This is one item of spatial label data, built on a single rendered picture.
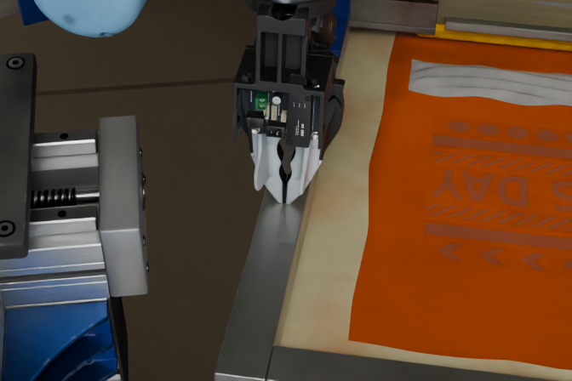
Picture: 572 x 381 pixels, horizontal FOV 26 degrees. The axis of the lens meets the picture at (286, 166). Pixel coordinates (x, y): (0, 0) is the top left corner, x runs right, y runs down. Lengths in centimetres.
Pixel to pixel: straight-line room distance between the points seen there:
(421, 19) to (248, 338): 55
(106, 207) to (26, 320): 13
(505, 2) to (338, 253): 42
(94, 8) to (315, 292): 35
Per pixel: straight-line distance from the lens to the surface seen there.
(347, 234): 110
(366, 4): 137
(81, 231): 105
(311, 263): 106
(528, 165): 122
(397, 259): 107
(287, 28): 91
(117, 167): 107
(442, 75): 134
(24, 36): 310
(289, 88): 94
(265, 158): 103
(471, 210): 114
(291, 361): 91
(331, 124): 102
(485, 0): 138
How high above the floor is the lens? 199
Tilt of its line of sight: 47 degrees down
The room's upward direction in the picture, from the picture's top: straight up
